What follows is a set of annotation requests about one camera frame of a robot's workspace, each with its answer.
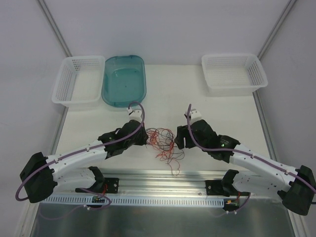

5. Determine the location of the aluminium frame post right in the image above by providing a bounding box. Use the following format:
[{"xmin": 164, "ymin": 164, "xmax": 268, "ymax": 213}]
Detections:
[{"xmin": 257, "ymin": 0, "xmax": 298, "ymax": 60}]

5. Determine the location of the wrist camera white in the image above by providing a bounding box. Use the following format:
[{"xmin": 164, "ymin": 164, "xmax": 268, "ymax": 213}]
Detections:
[
  {"xmin": 184, "ymin": 109, "xmax": 202, "ymax": 124},
  {"xmin": 127, "ymin": 108, "xmax": 143, "ymax": 123}
]

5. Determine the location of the aluminium frame post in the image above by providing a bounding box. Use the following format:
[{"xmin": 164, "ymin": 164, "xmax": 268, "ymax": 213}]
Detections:
[
  {"xmin": 257, "ymin": 0, "xmax": 298, "ymax": 60},
  {"xmin": 36, "ymin": 0, "xmax": 73, "ymax": 57}
]

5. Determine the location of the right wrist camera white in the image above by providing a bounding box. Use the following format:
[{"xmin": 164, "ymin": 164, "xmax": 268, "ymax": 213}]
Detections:
[{"xmin": 184, "ymin": 109, "xmax": 202, "ymax": 124}]

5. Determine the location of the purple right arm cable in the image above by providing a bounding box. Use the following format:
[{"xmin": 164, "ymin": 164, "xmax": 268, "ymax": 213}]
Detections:
[{"xmin": 187, "ymin": 103, "xmax": 316, "ymax": 180}]

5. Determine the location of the white plastic basket left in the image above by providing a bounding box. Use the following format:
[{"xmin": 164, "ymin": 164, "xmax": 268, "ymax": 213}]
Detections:
[{"xmin": 51, "ymin": 55, "xmax": 105, "ymax": 108}]

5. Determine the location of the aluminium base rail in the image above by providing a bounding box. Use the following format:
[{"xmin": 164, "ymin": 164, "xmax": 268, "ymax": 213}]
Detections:
[{"xmin": 74, "ymin": 169, "xmax": 279, "ymax": 198}]

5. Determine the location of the white plastic basket right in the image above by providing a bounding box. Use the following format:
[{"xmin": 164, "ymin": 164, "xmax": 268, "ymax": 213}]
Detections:
[{"xmin": 201, "ymin": 53, "xmax": 268, "ymax": 97}]

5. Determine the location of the aluminium frame post left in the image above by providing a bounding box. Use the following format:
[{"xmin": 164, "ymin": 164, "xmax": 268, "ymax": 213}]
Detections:
[{"xmin": 36, "ymin": 0, "xmax": 73, "ymax": 57}]

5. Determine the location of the brown cable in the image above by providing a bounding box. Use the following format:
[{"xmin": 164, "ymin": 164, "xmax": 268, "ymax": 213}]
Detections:
[{"xmin": 145, "ymin": 127, "xmax": 186, "ymax": 177}]

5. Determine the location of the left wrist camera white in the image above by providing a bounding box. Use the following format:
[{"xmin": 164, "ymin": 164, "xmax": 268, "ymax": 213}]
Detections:
[{"xmin": 127, "ymin": 108, "xmax": 143, "ymax": 123}]

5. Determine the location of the teal transparent plastic tub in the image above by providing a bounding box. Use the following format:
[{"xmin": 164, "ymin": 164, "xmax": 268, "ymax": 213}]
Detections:
[{"xmin": 101, "ymin": 55, "xmax": 147, "ymax": 108}]

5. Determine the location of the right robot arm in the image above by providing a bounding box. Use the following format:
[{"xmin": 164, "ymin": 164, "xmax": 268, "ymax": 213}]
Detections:
[{"xmin": 175, "ymin": 119, "xmax": 316, "ymax": 216}]

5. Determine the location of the white plastic basket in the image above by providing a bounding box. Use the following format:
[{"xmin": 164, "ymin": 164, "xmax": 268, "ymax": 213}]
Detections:
[
  {"xmin": 201, "ymin": 53, "xmax": 268, "ymax": 97},
  {"xmin": 51, "ymin": 55, "xmax": 105, "ymax": 108}
]

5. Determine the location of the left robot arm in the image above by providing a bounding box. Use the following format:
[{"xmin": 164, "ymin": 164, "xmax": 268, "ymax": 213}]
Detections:
[{"xmin": 15, "ymin": 119, "xmax": 148, "ymax": 203}]

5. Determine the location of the white slotted cable duct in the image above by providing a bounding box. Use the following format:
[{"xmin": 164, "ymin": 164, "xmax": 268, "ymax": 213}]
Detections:
[{"xmin": 41, "ymin": 195, "xmax": 224, "ymax": 208}]

